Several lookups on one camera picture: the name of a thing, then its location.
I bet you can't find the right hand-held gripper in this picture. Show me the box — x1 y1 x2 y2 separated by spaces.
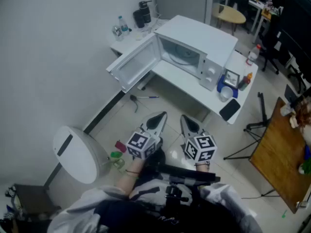
180 114 218 165

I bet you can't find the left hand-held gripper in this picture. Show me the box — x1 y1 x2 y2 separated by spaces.
125 111 168 160

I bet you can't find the glass turntable plate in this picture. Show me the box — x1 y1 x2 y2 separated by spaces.
169 44 201 67

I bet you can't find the white microwave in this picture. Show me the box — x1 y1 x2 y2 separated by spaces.
106 15 239 94

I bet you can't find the person's left forearm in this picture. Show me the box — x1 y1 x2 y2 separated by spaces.
115 157 147 199

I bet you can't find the person's right forearm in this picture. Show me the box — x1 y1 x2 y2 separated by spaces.
194 162 211 173

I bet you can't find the small red object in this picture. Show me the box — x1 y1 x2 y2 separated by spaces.
114 140 126 153

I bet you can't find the green plastic object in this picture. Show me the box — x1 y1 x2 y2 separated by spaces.
110 151 125 172

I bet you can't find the black chest-mounted rig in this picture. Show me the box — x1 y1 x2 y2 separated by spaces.
145 163 221 201

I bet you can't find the black smartphone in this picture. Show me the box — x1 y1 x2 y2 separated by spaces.
219 99 242 122

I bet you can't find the white cup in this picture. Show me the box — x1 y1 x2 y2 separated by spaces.
220 86 234 103

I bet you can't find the white trash bin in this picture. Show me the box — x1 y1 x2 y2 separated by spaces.
53 126 110 185

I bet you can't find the black tripod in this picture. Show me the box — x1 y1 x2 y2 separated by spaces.
223 92 272 161

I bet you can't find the white table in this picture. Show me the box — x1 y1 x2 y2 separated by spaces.
109 17 259 125

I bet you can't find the framed picture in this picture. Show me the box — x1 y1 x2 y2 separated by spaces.
223 69 241 89

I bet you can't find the brown wooden table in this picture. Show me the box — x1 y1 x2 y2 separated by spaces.
250 97 311 215

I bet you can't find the person's white jacket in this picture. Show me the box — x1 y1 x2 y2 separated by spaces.
47 182 263 233

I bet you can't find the red-capped plastic bottle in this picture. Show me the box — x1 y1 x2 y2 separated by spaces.
245 44 261 67

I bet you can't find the brown furry toy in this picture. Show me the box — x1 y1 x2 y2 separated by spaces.
290 98 311 146

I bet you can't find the black box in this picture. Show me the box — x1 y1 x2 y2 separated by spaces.
13 183 62 218

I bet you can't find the black office chair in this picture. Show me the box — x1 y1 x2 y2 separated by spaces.
258 13 283 75

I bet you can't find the round wooden table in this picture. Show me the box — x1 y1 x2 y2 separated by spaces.
212 3 247 32

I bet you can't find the white desk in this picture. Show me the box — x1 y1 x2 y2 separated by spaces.
247 0 272 44

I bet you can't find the white cable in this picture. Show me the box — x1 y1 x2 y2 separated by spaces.
145 4 169 33

